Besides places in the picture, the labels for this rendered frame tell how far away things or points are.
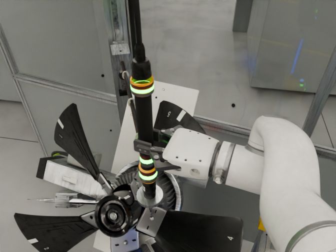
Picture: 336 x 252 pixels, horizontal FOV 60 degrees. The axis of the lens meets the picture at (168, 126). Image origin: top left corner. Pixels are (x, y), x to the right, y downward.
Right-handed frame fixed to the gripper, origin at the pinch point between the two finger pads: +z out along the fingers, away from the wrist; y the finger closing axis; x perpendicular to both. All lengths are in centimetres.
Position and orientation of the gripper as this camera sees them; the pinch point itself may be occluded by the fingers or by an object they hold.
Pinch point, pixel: (147, 140)
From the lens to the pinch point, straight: 64.0
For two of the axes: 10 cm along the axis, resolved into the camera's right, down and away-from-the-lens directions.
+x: 0.0, -7.5, -6.6
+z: -9.3, -2.5, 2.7
